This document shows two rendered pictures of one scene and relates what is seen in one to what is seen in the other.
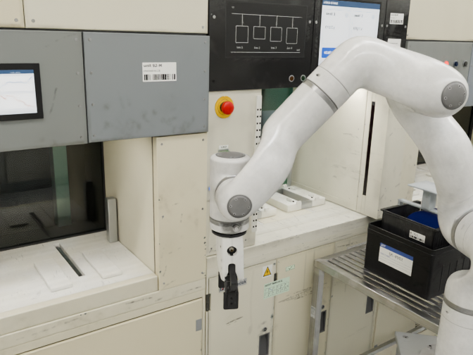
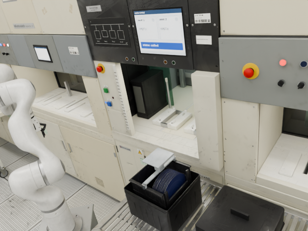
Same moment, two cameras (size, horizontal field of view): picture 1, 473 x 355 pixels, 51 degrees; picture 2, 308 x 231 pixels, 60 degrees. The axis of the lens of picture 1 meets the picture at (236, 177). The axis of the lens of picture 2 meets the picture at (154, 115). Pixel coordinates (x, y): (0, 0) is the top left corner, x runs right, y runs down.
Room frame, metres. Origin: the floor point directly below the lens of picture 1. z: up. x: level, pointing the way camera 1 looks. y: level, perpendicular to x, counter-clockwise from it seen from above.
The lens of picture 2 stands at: (1.41, -1.65, 1.84)
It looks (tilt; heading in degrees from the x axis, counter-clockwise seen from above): 28 degrees down; 78
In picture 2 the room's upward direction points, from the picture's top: 10 degrees counter-clockwise
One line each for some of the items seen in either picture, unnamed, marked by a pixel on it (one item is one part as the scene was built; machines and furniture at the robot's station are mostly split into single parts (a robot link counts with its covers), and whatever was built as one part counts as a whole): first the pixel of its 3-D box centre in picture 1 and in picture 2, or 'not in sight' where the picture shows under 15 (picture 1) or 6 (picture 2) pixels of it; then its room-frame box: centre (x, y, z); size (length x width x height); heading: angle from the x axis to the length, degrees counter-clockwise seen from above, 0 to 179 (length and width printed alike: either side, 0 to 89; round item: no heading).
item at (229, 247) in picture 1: (228, 248); (30, 123); (0.98, 0.01, 1.12); 0.10 x 0.07 x 0.11; 9
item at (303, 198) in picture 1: (291, 196); (205, 125); (2.05, -0.24, 0.89); 0.22 x 0.21 x 0.04; 35
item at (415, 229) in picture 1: (424, 229); (162, 182); (1.61, -0.66, 0.93); 0.24 x 0.20 x 0.32; 33
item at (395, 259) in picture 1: (421, 251); (164, 194); (1.61, -0.66, 0.85); 0.28 x 0.28 x 0.17; 33
